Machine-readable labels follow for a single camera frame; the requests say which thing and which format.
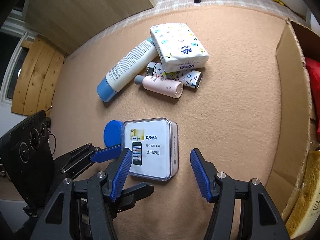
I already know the blue round lid jar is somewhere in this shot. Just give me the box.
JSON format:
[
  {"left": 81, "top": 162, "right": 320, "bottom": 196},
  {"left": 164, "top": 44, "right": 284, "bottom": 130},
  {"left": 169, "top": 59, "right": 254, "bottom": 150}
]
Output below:
[{"left": 103, "top": 120, "right": 123, "bottom": 148}]

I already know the white lotion bottle blue cap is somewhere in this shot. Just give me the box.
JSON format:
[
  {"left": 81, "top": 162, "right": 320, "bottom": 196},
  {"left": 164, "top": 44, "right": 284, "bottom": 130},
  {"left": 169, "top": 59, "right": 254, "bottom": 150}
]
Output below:
[{"left": 97, "top": 37, "right": 158, "bottom": 102}]

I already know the pine wood wall panel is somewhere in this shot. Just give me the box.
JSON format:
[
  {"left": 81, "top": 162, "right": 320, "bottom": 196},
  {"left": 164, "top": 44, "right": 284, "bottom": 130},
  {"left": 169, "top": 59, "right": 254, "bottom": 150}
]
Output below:
[{"left": 11, "top": 35, "right": 66, "bottom": 116}]

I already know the black power cable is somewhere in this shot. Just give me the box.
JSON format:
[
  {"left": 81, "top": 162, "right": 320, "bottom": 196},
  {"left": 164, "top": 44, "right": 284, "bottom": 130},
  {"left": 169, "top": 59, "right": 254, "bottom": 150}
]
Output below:
[{"left": 48, "top": 132, "right": 57, "bottom": 156}]

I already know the pink small bottle grey cap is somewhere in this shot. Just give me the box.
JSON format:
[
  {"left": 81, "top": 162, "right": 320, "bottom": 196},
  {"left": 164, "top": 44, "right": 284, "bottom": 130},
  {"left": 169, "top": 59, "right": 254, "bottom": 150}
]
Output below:
[{"left": 134, "top": 75, "right": 183, "bottom": 99}]

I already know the white window frame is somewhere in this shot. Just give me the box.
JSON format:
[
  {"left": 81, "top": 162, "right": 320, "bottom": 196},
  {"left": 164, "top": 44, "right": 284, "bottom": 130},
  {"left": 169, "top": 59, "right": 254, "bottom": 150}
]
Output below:
[{"left": 1, "top": 9, "right": 37, "bottom": 104}]

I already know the brown cardboard box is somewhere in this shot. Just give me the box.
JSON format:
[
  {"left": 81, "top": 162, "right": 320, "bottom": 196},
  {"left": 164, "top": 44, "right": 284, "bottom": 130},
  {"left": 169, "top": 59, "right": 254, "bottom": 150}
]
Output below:
[{"left": 266, "top": 18, "right": 319, "bottom": 220}]

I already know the light wood board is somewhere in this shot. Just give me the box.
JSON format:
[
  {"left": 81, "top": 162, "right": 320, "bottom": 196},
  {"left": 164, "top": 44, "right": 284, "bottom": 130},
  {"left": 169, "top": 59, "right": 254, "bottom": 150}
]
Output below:
[{"left": 23, "top": 0, "right": 155, "bottom": 54}]

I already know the patterned white small pouch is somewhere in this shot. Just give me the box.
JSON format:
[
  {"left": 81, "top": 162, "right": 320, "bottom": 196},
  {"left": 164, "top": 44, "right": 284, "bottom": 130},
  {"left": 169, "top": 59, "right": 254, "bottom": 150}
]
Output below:
[{"left": 145, "top": 62, "right": 202, "bottom": 89}]

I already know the clear plastic card reader box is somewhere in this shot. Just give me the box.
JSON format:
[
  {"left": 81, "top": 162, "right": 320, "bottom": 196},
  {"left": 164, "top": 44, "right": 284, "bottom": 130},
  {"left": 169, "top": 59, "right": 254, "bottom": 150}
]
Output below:
[{"left": 121, "top": 118, "right": 179, "bottom": 181}]

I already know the red satin cloth pouch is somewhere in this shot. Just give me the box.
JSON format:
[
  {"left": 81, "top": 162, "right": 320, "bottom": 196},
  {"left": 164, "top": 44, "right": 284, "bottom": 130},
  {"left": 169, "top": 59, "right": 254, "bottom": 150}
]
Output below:
[{"left": 305, "top": 57, "right": 320, "bottom": 141}]

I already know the packaged toast bread slice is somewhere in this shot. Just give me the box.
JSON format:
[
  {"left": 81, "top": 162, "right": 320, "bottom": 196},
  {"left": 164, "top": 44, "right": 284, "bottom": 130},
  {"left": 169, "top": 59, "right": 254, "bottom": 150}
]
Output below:
[{"left": 286, "top": 151, "right": 319, "bottom": 239}]

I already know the white Vinda tissue pack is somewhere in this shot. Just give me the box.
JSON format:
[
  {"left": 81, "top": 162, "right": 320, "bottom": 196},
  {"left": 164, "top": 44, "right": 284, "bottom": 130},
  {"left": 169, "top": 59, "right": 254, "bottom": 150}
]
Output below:
[{"left": 150, "top": 23, "right": 209, "bottom": 73}]

